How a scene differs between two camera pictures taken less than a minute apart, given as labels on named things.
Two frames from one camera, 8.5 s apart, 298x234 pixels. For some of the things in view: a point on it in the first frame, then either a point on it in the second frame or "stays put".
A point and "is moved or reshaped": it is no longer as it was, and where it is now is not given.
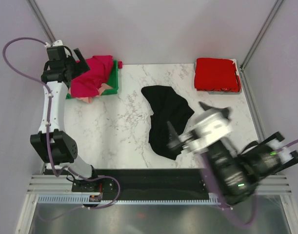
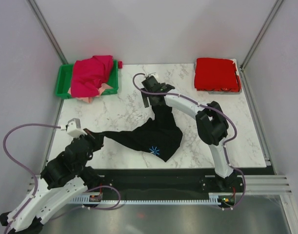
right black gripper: (178, 145) to (145, 100)
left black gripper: (82, 66) to (97, 138)
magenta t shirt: (88, 85) stays put
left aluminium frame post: (40, 21) stays put
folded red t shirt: (212, 74) stays put
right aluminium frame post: (261, 34) stays put
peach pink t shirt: (103, 87) stays put
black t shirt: (168, 106) is moved or reshaped
